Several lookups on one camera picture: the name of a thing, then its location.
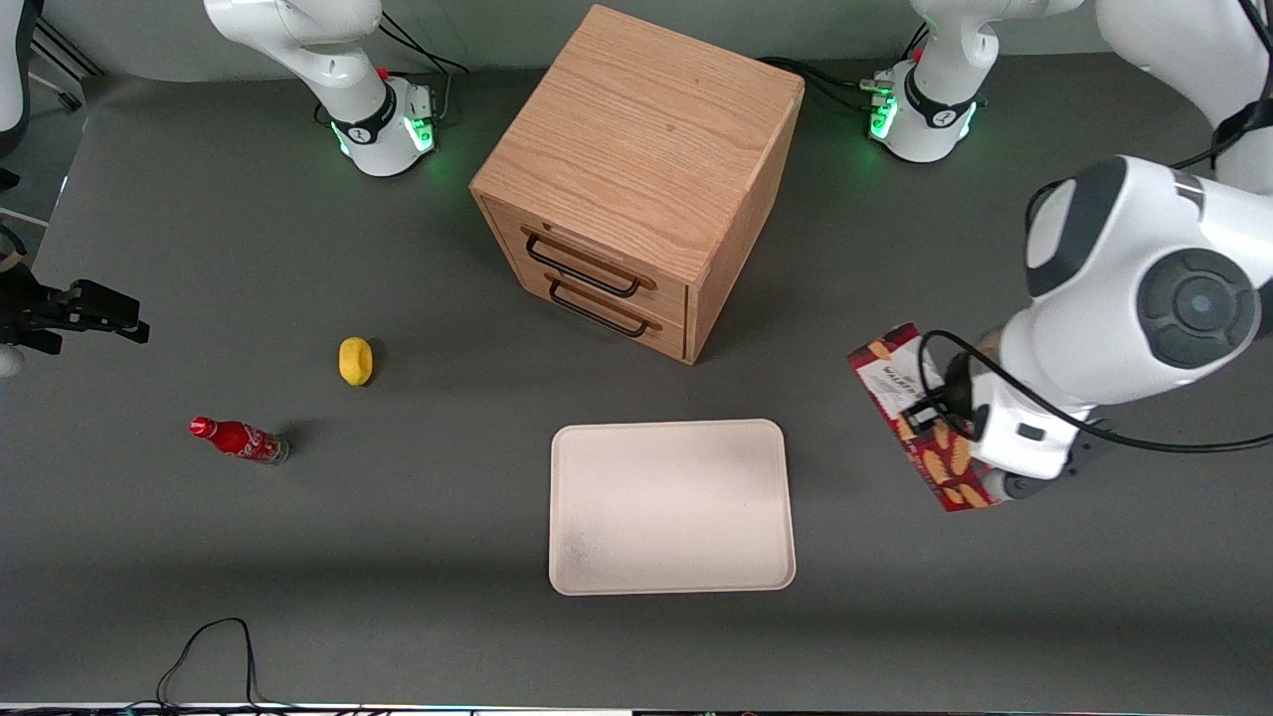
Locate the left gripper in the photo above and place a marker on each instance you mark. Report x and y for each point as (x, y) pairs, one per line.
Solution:
(958, 389)

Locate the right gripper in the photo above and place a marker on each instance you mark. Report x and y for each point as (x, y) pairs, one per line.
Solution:
(28, 307)

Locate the red cookie box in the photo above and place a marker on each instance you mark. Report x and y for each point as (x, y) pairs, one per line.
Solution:
(890, 373)

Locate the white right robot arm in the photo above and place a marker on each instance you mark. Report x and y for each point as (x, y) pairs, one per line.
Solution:
(318, 50)

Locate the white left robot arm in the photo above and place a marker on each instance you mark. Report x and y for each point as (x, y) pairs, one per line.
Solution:
(1104, 278)

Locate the cream rectangular plastic tray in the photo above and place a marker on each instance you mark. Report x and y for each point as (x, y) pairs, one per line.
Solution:
(671, 507)

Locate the red cola bottle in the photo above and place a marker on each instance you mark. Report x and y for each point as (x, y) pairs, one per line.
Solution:
(239, 439)

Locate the yellow lemon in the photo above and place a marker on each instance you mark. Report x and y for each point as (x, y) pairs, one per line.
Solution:
(355, 361)

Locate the white rounded plastic object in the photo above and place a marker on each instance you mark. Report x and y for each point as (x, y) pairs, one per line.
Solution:
(14, 70)

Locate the wooden drawer cabinet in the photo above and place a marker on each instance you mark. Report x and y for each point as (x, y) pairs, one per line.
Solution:
(646, 129)

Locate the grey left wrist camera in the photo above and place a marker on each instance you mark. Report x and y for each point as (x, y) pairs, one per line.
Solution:
(1024, 487)

